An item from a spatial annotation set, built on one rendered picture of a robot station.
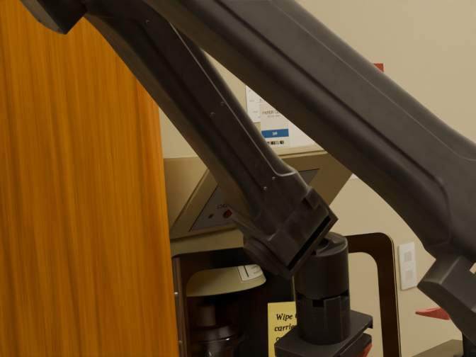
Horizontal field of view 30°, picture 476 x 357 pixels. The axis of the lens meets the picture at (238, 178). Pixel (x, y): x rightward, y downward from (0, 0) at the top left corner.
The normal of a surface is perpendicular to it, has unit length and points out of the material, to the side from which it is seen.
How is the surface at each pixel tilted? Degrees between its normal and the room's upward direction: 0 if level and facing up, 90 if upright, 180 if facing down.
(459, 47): 90
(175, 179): 90
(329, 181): 135
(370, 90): 77
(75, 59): 90
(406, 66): 90
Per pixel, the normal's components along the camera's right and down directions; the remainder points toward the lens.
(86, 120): -0.68, 0.09
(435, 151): 0.12, -0.18
